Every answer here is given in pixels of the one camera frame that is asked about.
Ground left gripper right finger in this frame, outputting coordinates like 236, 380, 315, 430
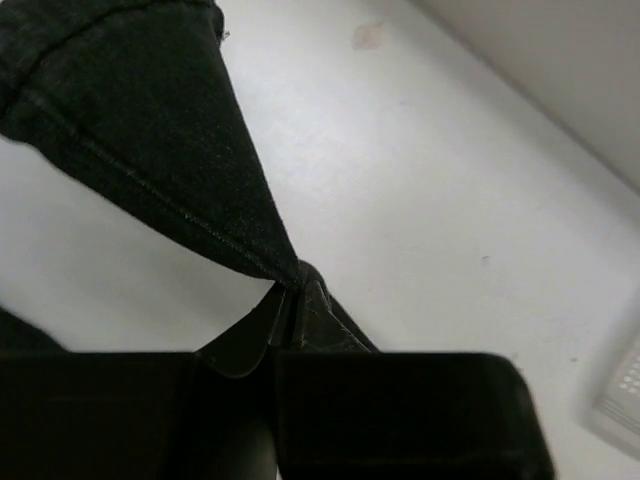
290, 269, 379, 353

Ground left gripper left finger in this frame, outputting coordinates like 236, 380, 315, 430
196, 285, 290, 377

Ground black trousers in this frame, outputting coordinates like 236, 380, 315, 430
1, 1, 315, 351

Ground white perforated plastic basket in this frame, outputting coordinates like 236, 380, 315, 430
591, 334, 639, 449

